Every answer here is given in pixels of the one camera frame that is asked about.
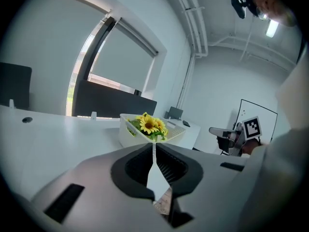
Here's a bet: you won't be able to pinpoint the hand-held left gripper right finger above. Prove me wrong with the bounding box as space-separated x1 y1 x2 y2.
155 143 249 232

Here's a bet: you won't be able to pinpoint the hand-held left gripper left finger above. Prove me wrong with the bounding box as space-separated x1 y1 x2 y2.
14 143 174 232

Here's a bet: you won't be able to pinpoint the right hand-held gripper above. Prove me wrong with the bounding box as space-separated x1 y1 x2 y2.
209 116 263 157

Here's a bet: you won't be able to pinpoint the cream perforated plastic basket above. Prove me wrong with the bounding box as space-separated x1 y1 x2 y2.
119 113 187 149

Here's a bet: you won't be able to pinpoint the yellow sunflower bouquet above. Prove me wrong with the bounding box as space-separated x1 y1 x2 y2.
127 112 169 142

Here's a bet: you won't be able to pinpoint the person's right forearm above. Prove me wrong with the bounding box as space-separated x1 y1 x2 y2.
251 64 309 169

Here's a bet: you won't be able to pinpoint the white desk tabletop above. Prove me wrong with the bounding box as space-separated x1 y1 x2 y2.
0 104 201 203

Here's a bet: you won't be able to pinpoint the person's right hand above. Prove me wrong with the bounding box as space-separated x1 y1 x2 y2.
242 138 265 156

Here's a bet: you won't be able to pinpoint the black framed whiteboard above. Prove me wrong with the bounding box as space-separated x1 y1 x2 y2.
232 99 279 143

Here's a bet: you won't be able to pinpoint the dark desk partition panel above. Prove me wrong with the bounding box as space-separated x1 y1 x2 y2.
167 106 184 120
72 79 158 118
0 62 33 111

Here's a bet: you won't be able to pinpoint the ceiling tube light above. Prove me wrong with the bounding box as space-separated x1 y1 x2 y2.
265 19 280 39

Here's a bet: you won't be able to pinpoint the grey roller blind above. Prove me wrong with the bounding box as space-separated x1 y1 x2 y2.
91 20 159 92

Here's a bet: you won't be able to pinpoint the dark framed window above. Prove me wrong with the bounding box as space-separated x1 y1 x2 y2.
65 15 167 117

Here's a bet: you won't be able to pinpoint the person's head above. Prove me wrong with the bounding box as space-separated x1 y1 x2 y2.
253 0 298 28

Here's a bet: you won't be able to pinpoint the white wall pipes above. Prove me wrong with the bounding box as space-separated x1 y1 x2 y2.
170 0 210 109

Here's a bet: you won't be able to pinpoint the black head-worn camera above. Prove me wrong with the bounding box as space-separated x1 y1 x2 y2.
230 0 257 19

